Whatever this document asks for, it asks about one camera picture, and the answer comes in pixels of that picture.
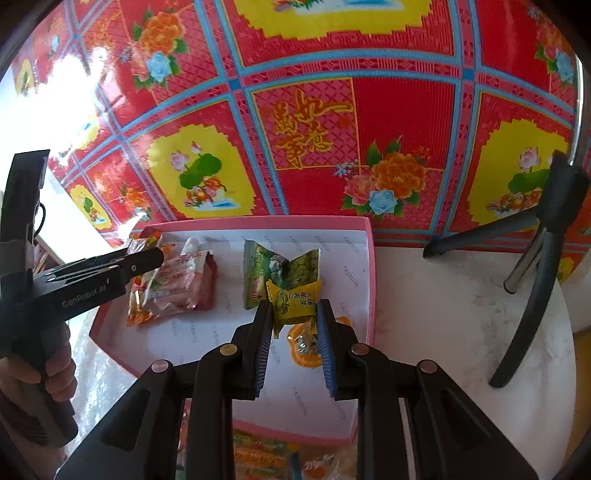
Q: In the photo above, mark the black tripod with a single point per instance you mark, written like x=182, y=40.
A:
x=561, y=198

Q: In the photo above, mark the red white snack bag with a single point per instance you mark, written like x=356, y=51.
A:
x=189, y=286

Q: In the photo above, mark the person's left hand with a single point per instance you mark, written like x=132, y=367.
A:
x=62, y=369

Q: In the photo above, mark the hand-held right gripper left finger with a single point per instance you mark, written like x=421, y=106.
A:
x=263, y=350

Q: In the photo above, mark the green packet with red label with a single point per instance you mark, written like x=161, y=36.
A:
x=256, y=277

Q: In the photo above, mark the red floral printed sheet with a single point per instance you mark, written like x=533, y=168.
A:
x=415, y=92

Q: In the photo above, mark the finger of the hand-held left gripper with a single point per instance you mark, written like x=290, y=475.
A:
x=147, y=261

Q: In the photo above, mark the long orange yellow snack bag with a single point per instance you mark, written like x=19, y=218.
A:
x=138, y=295

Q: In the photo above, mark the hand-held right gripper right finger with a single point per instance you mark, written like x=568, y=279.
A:
x=325, y=355

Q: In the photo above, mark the person's left forearm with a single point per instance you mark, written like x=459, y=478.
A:
x=18, y=445

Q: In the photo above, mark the yellow candy packet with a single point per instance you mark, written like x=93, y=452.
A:
x=291, y=304

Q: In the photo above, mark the burger gummy packet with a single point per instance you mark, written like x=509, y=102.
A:
x=258, y=454

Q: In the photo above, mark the shallow pink box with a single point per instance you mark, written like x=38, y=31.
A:
x=231, y=281

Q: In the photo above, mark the orange jelly cup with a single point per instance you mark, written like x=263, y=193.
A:
x=302, y=346

